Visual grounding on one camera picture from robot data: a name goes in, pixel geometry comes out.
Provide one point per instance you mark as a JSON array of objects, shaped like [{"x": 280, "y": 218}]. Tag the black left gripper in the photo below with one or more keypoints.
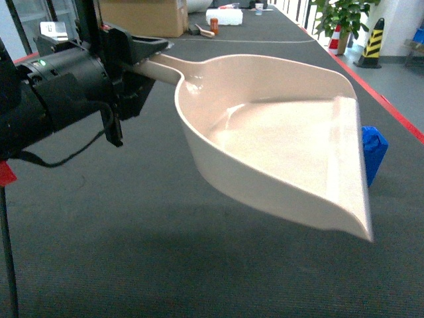
[{"x": 63, "y": 88}]

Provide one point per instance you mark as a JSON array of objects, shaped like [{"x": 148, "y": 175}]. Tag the beige plastic dustpan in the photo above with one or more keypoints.
[{"x": 277, "y": 135}]

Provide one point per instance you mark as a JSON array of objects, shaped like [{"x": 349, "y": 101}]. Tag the blue plastic block part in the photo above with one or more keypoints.
[{"x": 375, "y": 147}]

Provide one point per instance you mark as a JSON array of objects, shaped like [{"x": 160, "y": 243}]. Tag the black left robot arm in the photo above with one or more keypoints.
[{"x": 113, "y": 51}]

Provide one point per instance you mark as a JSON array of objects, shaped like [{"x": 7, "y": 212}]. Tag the large cardboard box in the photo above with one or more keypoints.
[{"x": 161, "y": 18}]

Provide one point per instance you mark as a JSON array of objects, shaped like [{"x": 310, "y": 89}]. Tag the orange can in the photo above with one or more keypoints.
[{"x": 214, "y": 25}]

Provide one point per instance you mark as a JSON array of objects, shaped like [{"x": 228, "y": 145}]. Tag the white foam block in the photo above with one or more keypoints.
[{"x": 233, "y": 17}]

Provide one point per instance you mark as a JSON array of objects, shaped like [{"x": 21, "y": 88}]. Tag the glass door refrigerator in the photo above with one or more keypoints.
[{"x": 27, "y": 16}]

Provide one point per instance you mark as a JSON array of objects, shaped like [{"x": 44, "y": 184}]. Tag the white paper cup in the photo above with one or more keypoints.
[{"x": 259, "y": 7}]

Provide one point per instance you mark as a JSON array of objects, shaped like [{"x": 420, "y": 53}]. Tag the red white traffic cone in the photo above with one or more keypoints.
[{"x": 334, "y": 41}]

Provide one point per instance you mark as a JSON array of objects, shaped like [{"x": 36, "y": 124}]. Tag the green potted plant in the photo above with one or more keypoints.
[{"x": 346, "y": 13}]

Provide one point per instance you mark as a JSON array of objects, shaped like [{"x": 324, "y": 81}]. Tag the yellow black striped bollard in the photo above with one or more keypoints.
[{"x": 371, "y": 55}]

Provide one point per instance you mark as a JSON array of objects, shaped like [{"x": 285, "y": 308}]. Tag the wooden handled brush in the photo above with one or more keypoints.
[{"x": 195, "y": 29}]

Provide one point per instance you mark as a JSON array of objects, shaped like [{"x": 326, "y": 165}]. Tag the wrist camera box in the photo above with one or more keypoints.
[{"x": 52, "y": 38}]

